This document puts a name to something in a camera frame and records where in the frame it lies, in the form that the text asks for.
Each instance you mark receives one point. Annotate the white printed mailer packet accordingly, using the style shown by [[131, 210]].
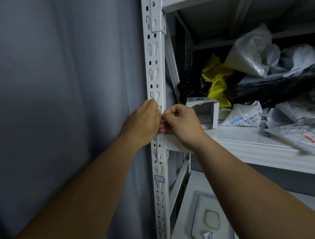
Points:
[[292, 109]]

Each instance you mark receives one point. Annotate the person's right hand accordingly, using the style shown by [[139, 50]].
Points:
[[184, 128]]

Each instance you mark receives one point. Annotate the person's left fingers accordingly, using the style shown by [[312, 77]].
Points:
[[153, 107]]

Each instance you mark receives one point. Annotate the grey curtain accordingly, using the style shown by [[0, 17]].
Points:
[[69, 98]]

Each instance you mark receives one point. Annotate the person's right forearm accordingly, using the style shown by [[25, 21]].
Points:
[[246, 194]]

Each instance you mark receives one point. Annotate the person's right fingers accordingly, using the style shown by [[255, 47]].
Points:
[[169, 115]]

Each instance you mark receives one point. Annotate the white metal shelving rack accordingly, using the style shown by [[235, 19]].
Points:
[[155, 61]]

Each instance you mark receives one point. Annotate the white packet with barcode label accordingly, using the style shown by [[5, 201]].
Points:
[[243, 115]]

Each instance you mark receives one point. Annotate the black mesh bag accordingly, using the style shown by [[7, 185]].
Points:
[[270, 90]]

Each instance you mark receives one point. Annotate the small white label sticker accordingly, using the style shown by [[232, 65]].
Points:
[[161, 108]]

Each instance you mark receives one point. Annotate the person's left forearm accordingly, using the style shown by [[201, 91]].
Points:
[[86, 189]]

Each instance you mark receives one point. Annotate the clear blue-edged plastic packet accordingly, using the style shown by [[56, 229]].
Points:
[[211, 219]]

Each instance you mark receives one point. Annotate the clear packet with red label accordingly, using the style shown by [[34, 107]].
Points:
[[292, 136]]

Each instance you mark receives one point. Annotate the blue-outlined label sticker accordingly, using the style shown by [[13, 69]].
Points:
[[159, 179]]

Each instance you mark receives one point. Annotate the person's left hand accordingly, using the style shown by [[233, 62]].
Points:
[[141, 125]]

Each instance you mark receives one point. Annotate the grey plastic mailer bag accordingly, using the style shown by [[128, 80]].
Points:
[[295, 59]]

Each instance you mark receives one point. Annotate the small open white cardboard box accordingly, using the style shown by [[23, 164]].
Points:
[[208, 112]]

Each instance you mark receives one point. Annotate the translucent white plastic bag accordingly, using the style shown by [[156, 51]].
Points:
[[251, 51]]

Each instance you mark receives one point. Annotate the yellow plastic bag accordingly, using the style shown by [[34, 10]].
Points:
[[217, 78]]

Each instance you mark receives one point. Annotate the black plastic bag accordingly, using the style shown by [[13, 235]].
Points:
[[192, 83]]

